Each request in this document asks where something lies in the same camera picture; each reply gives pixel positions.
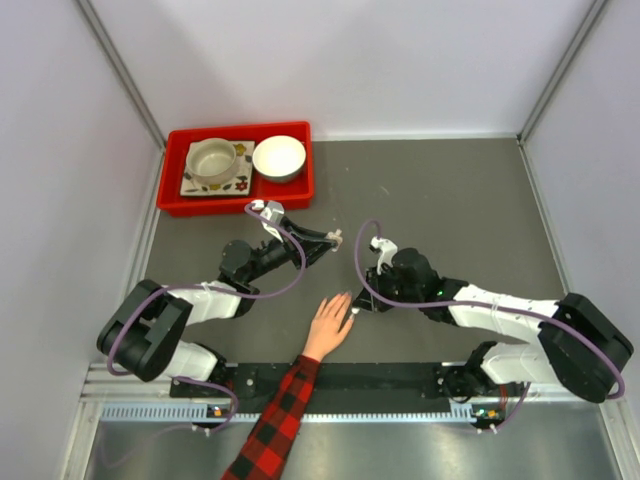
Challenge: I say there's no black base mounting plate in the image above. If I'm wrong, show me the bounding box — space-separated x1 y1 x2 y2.
169 360 506 416

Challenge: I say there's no red plaid sleeve forearm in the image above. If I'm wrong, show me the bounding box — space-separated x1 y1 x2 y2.
222 355 320 480

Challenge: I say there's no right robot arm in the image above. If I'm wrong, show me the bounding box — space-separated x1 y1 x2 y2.
354 238 634 403

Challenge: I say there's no white ceramic bowl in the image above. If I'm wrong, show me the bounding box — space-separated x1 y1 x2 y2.
252 135 307 183

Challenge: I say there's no person's hand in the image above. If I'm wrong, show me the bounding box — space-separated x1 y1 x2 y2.
302 293 354 362

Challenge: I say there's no floral square plate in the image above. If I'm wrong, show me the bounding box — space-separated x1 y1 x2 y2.
180 141 255 197

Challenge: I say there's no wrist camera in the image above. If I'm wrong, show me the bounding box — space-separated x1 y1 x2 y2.
369 236 398 273
250 199 285 242

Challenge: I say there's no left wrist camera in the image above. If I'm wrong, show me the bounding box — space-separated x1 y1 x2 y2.
250 199 285 242

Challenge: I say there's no beige ceramic bowl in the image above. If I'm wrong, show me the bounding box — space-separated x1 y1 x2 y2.
185 138 239 185

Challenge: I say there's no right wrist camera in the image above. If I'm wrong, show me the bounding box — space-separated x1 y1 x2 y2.
369 236 398 273

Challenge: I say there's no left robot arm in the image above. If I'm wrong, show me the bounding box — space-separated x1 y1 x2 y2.
97 217 342 397

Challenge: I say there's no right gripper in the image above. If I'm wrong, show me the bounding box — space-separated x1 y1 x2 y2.
354 264 423 314

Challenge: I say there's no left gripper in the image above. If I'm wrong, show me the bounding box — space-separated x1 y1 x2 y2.
245 217 337 284

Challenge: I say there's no glitter nail polish bottle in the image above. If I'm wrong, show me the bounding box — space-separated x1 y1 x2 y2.
325 229 343 252

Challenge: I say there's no red plastic tray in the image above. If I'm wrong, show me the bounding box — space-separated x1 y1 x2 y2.
156 121 315 217

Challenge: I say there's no grey cable duct rail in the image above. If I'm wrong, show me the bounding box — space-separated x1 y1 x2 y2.
99 399 506 425

